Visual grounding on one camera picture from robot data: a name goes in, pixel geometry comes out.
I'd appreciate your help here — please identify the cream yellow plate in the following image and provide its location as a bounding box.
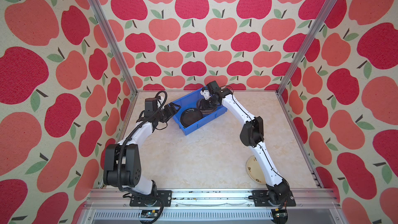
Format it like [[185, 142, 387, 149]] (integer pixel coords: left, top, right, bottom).
[[246, 156, 266, 185]]

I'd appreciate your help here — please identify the aluminium frame post right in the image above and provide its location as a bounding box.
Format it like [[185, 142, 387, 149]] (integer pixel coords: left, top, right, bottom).
[[276, 0, 337, 97]]

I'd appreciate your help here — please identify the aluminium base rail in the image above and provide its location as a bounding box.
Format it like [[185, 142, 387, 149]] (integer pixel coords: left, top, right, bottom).
[[76, 188, 348, 224]]

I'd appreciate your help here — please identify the aluminium frame post left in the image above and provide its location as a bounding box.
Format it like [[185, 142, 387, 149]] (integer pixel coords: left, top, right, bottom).
[[88, 0, 138, 96]]

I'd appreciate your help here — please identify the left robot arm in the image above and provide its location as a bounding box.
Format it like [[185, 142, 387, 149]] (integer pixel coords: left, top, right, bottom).
[[103, 90, 181, 199]]

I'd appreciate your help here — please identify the smoky glass plate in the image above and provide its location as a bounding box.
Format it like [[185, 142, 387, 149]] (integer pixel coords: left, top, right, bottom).
[[197, 99, 217, 115]]

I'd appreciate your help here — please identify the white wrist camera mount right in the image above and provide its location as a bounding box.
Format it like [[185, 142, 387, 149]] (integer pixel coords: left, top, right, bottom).
[[200, 87, 211, 101]]

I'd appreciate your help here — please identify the black plate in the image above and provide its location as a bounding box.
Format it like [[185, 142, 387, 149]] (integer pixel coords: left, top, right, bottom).
[[180, 108, 203, 128]]

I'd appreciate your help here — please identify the blue plastic bin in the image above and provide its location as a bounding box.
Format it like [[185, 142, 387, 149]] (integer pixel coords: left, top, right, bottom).
[[173, 88, 228, 135]]

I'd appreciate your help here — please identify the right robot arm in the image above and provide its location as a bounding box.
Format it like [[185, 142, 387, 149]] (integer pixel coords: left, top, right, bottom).
[[201, 81, 292, 206]]

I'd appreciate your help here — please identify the aluminium frame post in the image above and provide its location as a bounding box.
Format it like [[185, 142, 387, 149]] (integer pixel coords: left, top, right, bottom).
[[276, 0, 337, 97], [88, 0, 138, 96]]

